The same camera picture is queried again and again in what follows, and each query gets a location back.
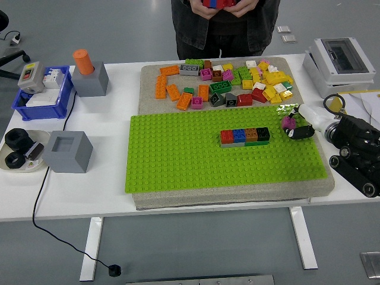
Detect person's right hand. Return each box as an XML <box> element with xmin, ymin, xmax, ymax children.
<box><xmin>191</xmin><ymin>0</ymin><xmax>222</xmax><ymax>20</ymax></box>

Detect person's left hand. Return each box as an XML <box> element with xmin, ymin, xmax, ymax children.
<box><xmin>224</xmin><ymin>0</ymin><xmax>258</xmax><ymax>18</ymax></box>

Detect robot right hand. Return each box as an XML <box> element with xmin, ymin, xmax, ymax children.
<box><xmin>281</xmin><ymin>103</ymin><xmax>335</xmax><ymax>141</ymax></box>

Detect red and blue brick stack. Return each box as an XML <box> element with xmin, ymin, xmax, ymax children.
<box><xmin>203</xmin><ymin>0</ymin><xmax>238</xmax><ymax>9</ymax></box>

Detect large yellow toy brick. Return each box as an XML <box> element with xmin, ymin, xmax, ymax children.
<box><xmin>263</xmin><ymin>71</ymin><xmax>294</xmax><ymax>86</ymax></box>

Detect black toy brick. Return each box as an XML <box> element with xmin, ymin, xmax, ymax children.
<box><xmin>256</xmin><ymin>126</ymin><xmax>270</xmax><ymax>142</ymax></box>

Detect red toy brick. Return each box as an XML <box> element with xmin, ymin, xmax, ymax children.
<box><xmin>251</xmin><ymin>88</ymin><xmax>267</xmax><ymax>104</ymax></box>
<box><xmin>236</xmin><ymin>93</ymin><xmax>254</xmax><ymax>107</ymax></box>
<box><xmin>220</xmin><ymin>129</ymin><xmax>235</xmax><ymax>145</ymax></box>

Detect grey brick with round holes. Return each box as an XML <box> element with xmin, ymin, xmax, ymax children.
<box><xmin>179</xmin><ymin>64</ymin><xmax>200</xmax><ymax>77</ymax></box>

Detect lime green toy brick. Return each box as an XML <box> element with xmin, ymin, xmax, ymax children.
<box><xmin>230</xmin><ymin>68</ymin><xmax>243</xmax><ymax>86</ymax></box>
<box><xmin>237</xmin><ymin>66</ymin><xmax>253</xmax><ymax>81</ymax></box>

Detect dark green brick round holes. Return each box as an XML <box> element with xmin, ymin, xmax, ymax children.
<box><xmin>209</xmin><ymin>80</ymin><xmax>233</xmax><ymax>94</ymax></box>

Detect orange long toy brick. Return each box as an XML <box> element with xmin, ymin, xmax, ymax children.
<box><xmin>154</xmin><ymin>74</ymin><xmax>168</xmax><ymax>100</ymax></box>

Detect dark grey sloped brick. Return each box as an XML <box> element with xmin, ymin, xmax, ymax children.
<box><xmin>209</xmin><ymin>92</ymin><xmax>225</xmax><ymax>107</ymax></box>

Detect green studded baseplate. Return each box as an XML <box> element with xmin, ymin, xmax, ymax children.
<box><xmin>123</xmin><ymin>103</ymin><xmax>331</xmax><ymax>194</ymax></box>

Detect person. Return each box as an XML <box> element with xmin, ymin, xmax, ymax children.
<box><xmin>170</xmin><ymin>0</ymin><xmax>281</xmax><ymax>60</ymax></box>

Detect yellow cardboard box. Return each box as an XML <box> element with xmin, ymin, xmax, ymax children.
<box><xmin>329</xmin><ymin>90</ymin><xmax>380</xmax><ymax>119</ymax></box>

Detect white electrical distribution box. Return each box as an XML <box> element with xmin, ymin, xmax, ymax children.
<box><xmin>302</xmin><ymin>37</ymin><xmax>376</xmax><ymax>97</ymax></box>

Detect grey-beige foam mat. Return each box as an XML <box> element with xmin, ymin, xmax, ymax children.
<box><xmin>138</xmin><ymin>55</ymin><xmax>336</xmax><ymax>211</ymax></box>

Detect white table leg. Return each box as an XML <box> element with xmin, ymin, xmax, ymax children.
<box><xmin>79</xmin><ymin>217</ymin><xmax>104</xmax><ymax>281</ymax></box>
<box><xmin>289</xmin><ymin>207</ymin><xmax>319</xmax><ymax>270</ymax></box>

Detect orange cylinder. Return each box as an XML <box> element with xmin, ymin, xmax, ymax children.
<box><xmin>73</xmin><ymin>49</ymin><xmax>95</xmax><ymax>75</ymax></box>

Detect grey block with round hole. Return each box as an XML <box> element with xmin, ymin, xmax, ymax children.
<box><xmin>71</xmin><ymin>61</ymin><xmax>108</xmax><ymax>97</ymax></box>

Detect large metal floor plate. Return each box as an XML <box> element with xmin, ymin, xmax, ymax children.
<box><xmin>359</xmin><ymin>251</ymin><xmax>380</xmax><ymax>279</ymax></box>

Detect white circuit breaker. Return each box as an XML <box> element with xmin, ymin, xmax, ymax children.
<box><xmin>43</xmin><ymin>67</ymin><xmax>65</xmax><ymax>89</ymax></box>

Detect blue plastic bin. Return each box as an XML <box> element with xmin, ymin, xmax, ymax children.
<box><xmin>11</xmin><ymin>65</ymin><xmax>74</xmax><ymax>121</ymax></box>

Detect black office chair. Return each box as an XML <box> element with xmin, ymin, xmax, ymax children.
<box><xmin>0</xmin><ymin>10</ymin><xmax>30</xmax><ymax>80</ymax></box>

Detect long metal plate with screws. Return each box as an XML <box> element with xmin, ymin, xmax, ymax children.
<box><xmin>126</xmin><ymin>274</ymin><xmax>276</xmax><ymax>285</ymax></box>

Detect grey block with square recess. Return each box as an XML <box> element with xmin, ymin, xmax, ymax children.
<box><xmin>42</xmin><ymin>130</ymin><xmax>94</xmax><ymax>174</ymax></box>

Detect white tray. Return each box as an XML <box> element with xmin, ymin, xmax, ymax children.
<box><xmin>0</xmin><ymin>129</ymin><xmax>52</xmax><ymax>173</ymax></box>

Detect brown and silver component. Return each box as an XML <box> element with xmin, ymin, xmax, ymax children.
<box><xmin>24</xmin><ymin>142</ymin><xmax>45</xmax><ymax>161</ymax></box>

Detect large black nut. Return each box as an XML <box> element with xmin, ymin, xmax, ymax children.
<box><xmin>5</xmin><ymin>128</ymin><xmax>32</xmax><ymax>154</ymax></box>

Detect small black nut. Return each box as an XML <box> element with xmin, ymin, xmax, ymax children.
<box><xmin>4</xmin><ymin>151</ymin><xmax>26</xmax><ymax>170</ymax></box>

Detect white switch plate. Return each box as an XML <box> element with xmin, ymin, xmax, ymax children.
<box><xmin>26</xmin><ymin>88</ymin><xmax>59</xmax><ymax>107</ymax></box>

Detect grey switch box red button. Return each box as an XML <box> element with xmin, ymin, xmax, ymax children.
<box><xmin>17</xmin><ymin>61</ymin><xmax>46</xmax><ymax>93</ymax></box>

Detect black power cord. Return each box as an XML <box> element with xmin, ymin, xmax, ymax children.
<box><xmin>31</xmin><ymin>90</ymin><xmax>111</xmax><ymax>270</ymax></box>

